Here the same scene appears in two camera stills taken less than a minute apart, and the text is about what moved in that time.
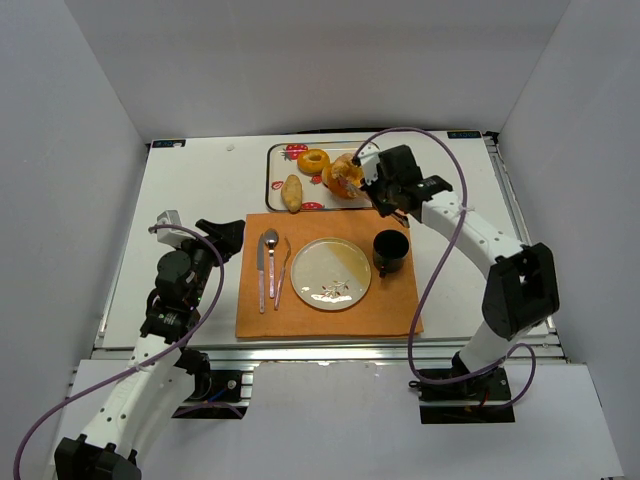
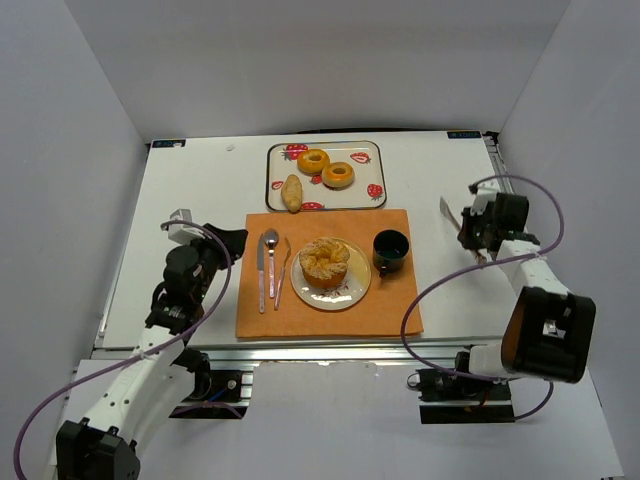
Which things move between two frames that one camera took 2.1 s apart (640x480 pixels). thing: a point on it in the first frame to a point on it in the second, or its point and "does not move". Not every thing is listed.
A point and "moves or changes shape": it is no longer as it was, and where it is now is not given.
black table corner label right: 464,135 does not move
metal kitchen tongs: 399,215 moves or changes shape
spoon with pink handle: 271,240 does not move
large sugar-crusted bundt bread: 343,176 to 324,262
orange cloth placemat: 270,306 does not move
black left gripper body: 211,236 does not move
